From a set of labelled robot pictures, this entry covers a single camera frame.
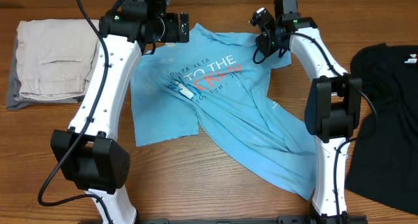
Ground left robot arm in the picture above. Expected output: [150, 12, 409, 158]
[50, 0, 189, 223]

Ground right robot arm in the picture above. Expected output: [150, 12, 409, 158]
[250, 0, 368, 223]

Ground folded grey garment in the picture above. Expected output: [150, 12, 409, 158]
[6, 36, 83, 110]

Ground folded beige trousers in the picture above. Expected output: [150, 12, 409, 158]
[16, 19, 98, 101]

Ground light blue printed t-shirt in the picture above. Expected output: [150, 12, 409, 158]
[131, 24, 315, 199]

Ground black t-shirt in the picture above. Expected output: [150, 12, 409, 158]
[346, 43, 417, 214]

